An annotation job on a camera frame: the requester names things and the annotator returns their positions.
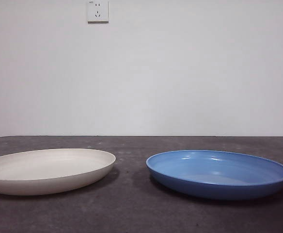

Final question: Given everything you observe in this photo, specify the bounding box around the blue round plate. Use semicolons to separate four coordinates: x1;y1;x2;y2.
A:
145;149;283;200

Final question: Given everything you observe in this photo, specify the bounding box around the white round plate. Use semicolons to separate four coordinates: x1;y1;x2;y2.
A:
0;148;116;196

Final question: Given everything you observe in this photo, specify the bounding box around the white wall socket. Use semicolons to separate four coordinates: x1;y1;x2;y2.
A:
87;0;110;24

